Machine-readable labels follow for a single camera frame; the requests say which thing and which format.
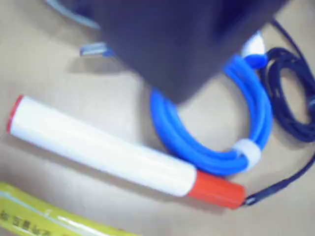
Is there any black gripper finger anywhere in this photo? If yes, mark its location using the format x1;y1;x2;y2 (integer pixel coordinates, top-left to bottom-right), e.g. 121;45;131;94
98;0;296;104

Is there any yellow Maxim coffee stick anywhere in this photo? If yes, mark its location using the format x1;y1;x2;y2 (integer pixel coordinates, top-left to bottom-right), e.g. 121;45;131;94
0;181;143;236

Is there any white marker with red cap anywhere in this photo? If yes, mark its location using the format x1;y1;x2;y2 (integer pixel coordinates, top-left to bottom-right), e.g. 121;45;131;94
6;94;247;209

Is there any blue coiled USB cable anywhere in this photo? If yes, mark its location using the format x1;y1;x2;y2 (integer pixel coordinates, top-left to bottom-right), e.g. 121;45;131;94
80;41;274;177

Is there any white velcro cable tie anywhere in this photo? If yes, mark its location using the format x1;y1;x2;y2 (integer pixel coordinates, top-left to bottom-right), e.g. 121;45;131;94
232;139;261;170

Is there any black coiled cable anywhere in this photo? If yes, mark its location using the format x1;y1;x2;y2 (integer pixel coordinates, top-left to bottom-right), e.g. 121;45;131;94
260;19;315;143

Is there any thin black cable with plug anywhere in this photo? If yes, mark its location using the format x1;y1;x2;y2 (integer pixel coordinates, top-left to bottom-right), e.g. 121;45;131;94
245;152;315;206

